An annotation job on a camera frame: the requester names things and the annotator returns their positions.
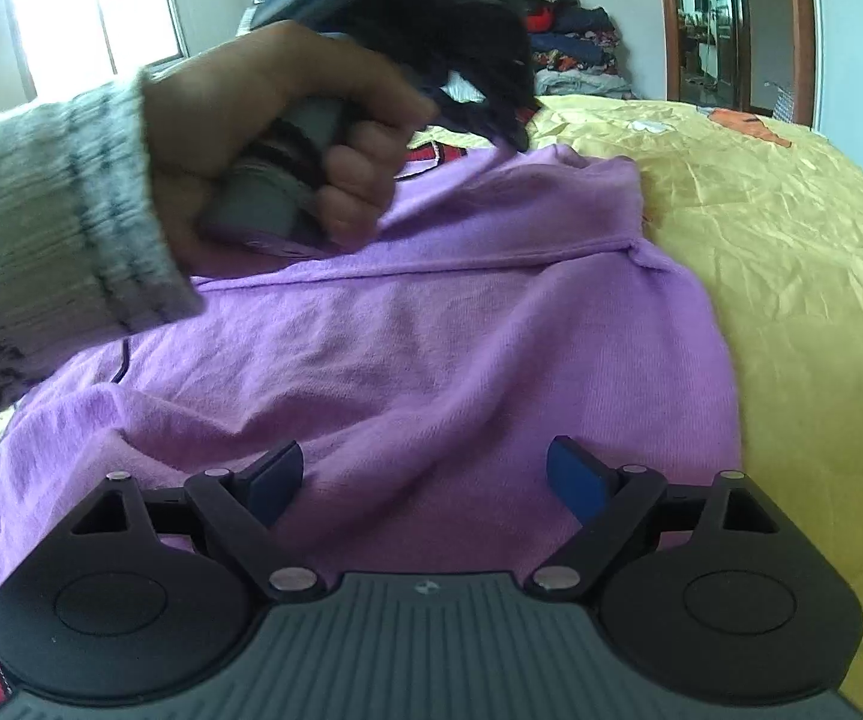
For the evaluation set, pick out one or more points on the person's left hand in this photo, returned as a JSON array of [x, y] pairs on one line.
[[214, 97]]

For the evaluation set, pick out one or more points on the yellow carrot print bedsheet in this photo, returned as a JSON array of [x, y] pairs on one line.
[[814, 240]]

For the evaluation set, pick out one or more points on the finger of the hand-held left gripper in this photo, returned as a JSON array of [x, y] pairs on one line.
[[488, 67]]

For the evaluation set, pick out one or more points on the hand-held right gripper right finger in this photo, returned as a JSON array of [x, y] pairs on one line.
[[572, 480]]

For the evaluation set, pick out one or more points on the wooden framed mirror door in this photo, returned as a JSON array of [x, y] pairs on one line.
[[739, 22]]

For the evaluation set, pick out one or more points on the pile of clothes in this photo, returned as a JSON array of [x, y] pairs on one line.
[[566, 30]]

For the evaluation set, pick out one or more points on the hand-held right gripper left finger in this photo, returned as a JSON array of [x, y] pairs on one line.
[[278, 481]]

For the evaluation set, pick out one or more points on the window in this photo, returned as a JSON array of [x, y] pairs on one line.
[[94, 11]]

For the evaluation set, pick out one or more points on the purple shirt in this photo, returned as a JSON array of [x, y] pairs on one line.
[[439, 337]]

